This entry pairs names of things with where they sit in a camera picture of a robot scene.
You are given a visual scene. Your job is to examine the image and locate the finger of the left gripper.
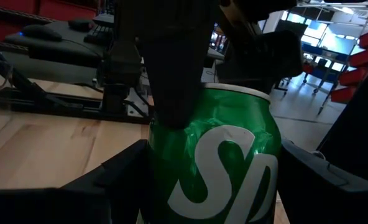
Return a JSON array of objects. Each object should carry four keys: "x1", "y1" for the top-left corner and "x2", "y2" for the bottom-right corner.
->
[
  {"x1": 216, "y1": 29, "x2": 305, "y2": 95},
  {"x1": 140, "y1": 0, "x2": 222, "y2": 130}
]

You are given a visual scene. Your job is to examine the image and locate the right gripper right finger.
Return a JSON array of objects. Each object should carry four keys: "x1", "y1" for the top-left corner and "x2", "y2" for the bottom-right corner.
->
[{"x1": 274, "y1": 139, "x2": 368, "y2": 224}]

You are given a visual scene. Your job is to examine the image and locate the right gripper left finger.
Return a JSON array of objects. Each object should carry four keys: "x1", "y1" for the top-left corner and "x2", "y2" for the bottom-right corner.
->
[{"x1": 0, "y1": 139, "x2": 151, "y2": 224}]

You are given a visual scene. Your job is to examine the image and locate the green Sprite soda can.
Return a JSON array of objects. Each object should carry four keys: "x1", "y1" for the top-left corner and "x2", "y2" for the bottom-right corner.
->
[{"x1": 139, "y1": 82, "x2": 283, "y2": 224}]

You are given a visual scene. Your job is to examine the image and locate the blue background table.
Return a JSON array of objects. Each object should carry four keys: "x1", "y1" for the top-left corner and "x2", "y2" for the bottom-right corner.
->
[{"x1": 301, "y1": 42, "x2": 361, "y2": 94}]

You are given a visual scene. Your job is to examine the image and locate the red storage bin shelf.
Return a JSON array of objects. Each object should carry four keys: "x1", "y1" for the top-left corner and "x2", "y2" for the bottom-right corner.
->
[{"x1": 329, "y1": 26, "x2": 368, "y2": 104}]

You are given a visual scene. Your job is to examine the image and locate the black computer mouse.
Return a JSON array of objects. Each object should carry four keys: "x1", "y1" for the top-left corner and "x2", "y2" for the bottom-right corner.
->
[{"x1": 67, "y1": 17, "x2": 95, "y2": 32}]

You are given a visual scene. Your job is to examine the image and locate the black desk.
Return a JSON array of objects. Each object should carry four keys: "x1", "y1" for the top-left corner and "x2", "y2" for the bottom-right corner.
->
[{"x1": 2, "y1": 17, "x2": 116, "y2": 85}]

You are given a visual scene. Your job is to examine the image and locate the black mouse with blue light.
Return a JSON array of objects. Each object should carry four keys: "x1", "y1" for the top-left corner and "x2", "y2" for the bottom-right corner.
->
[{"x1": 19, "y1": 24, "x2": 63, "y2": 42}]

